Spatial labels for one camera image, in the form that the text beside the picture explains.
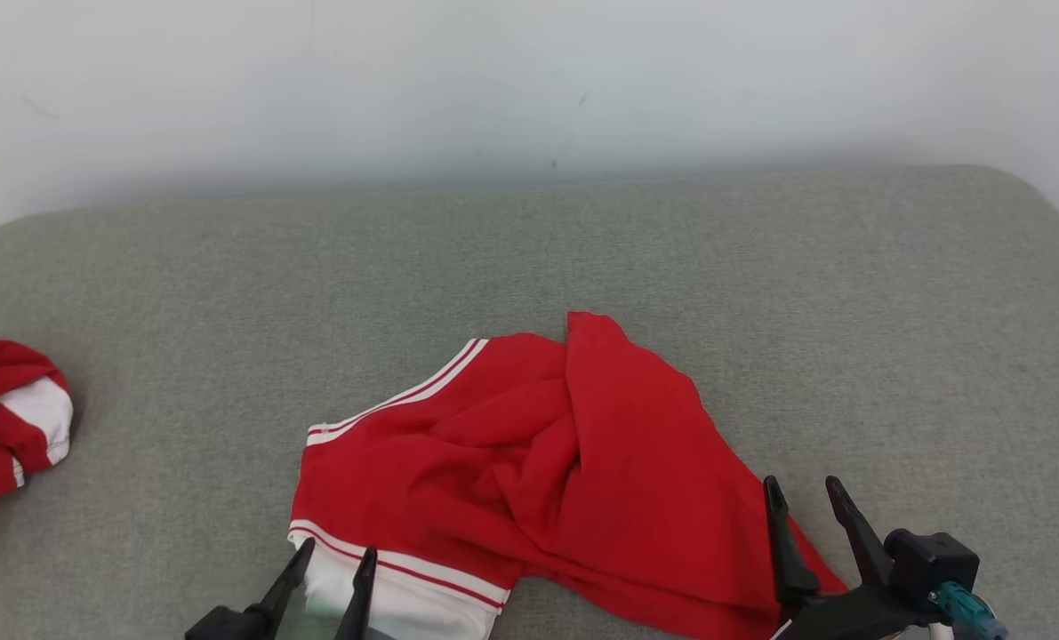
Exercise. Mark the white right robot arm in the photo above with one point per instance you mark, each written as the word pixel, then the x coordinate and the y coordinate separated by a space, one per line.
pixel 940 632

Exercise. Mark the grey fabric sofa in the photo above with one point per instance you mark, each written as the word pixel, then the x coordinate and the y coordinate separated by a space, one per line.
pixel 529 267

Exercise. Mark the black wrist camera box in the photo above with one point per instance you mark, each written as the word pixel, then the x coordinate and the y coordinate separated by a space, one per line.
pixel 934 560

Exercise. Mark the red shorts with white band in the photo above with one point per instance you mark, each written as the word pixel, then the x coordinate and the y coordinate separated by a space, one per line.
pixel 4 418

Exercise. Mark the red jersey with number print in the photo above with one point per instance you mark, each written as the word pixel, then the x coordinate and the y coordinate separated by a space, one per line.
pixel 582 462

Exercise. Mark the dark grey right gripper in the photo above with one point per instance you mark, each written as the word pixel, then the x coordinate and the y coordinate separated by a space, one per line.
pixel 849 613

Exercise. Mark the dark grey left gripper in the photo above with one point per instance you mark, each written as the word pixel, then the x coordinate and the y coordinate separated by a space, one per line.
pixel 222 624

